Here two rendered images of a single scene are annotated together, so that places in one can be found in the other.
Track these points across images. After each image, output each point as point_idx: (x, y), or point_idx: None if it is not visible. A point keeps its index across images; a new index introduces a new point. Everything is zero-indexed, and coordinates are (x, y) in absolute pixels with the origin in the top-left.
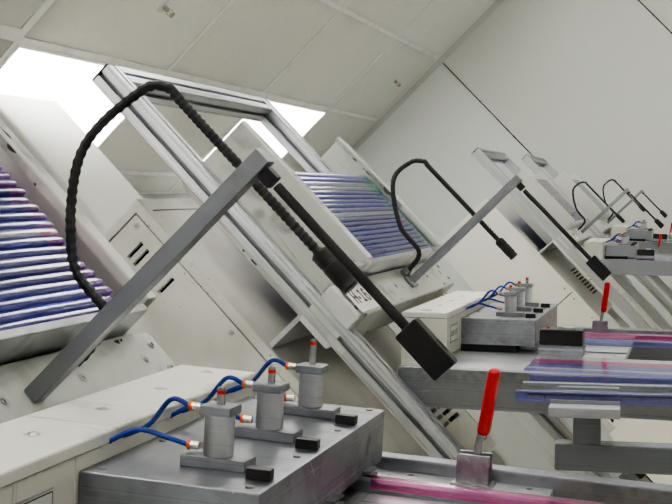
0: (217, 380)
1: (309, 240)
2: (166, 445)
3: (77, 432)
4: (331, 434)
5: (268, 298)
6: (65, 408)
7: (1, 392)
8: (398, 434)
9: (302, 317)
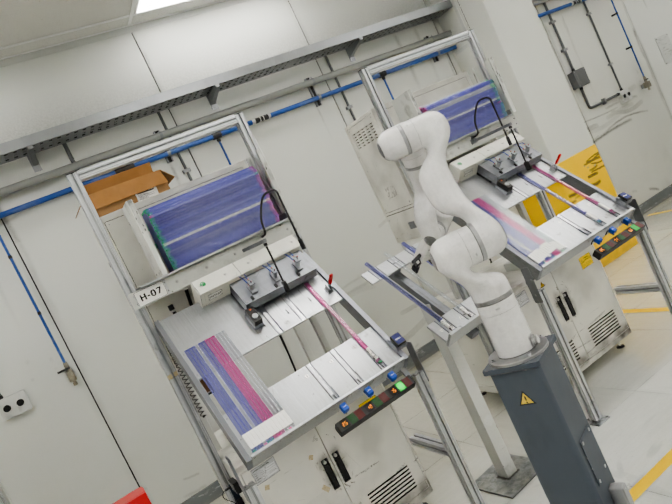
0: (287, 249)
1: (297, 236)
2: (253, 276)
3: (232, 275)
4: (288, 280)
5: None
6: (242, 260)
7: (235, 251)
8: None
9: (401, 168)
